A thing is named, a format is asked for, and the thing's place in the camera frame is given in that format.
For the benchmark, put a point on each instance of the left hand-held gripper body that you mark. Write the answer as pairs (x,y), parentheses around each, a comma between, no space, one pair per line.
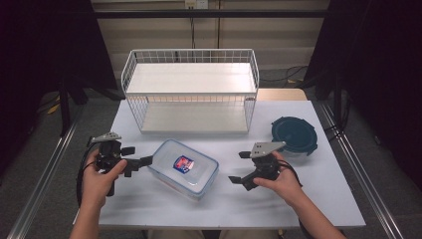
(109,154)

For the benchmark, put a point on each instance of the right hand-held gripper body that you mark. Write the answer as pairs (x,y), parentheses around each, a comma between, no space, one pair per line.
(265,166)

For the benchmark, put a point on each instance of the round container dark teal lid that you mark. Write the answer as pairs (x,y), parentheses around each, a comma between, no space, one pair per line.
(295,134)

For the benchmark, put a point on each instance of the clear rectangular food container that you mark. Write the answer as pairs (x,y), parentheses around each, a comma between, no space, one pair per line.
(182,167)

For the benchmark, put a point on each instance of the person's right hand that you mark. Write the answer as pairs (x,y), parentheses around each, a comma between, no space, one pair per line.
(287,186)

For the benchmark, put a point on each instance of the person's left hand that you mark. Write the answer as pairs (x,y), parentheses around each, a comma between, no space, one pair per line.
(94,186)

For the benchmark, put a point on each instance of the wooden table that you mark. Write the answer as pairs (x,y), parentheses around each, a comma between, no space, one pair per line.
(282,94)

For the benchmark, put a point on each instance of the yellow floor tape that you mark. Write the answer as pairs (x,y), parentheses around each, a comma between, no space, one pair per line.
(53,108)

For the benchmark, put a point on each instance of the black metal stand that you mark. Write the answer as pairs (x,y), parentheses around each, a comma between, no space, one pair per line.
(337,103)

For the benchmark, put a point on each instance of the black curtain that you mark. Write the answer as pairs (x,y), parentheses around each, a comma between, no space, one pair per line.
(40,49)
(381,66)

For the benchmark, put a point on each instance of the black horizontal bar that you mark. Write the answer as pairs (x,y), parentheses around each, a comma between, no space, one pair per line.
(205,13)

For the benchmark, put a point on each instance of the metal floor rail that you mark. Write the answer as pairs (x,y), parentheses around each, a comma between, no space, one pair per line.
(43,179)
(365,179)

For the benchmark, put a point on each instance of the white wall outlet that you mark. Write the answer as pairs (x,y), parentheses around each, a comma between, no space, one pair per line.
(196,4)

